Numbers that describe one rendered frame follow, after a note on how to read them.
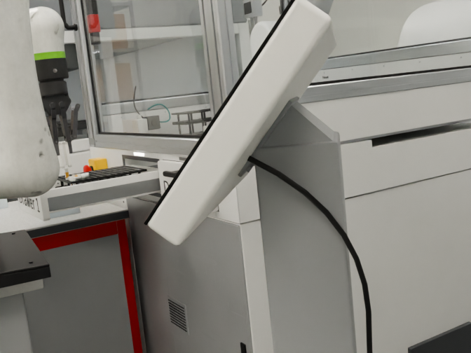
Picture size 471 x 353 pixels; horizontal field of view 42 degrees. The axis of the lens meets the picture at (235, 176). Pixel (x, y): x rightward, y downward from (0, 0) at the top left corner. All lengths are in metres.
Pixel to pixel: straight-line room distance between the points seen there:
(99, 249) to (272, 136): 1.19
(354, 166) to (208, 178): 0.93
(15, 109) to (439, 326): 1.29
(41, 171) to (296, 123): 0.67
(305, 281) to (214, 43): 0.67
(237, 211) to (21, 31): 0.59
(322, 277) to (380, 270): 0.81
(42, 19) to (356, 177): 0.91
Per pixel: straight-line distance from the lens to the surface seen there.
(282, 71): 0.67
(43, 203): 1.63
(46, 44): 1.72
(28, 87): 1.34
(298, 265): 0.89
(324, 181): 0.86
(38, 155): 1.36
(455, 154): 1.86
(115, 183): 1.71
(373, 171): 1.63
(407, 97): 1.71
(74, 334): 2.01
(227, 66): 1.36
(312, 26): 0.67
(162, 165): 1.67
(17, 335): 1.47
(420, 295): 1.83
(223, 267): 1.50
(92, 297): 2.00
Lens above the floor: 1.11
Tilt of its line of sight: 8 degrees down
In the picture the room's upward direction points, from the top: 6 degrees counter-clockwise
